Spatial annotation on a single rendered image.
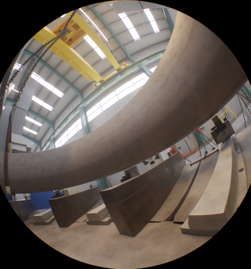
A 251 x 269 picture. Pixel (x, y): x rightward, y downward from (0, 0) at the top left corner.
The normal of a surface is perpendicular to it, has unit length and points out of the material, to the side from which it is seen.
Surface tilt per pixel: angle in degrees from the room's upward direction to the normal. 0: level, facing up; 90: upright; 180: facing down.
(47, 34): 180
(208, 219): 90
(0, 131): 90
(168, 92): 90
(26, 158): 90
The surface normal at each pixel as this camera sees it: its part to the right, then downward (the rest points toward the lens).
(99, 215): 0.69, -0.72
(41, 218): 0.36, -0.50
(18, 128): 0.83, -0.49
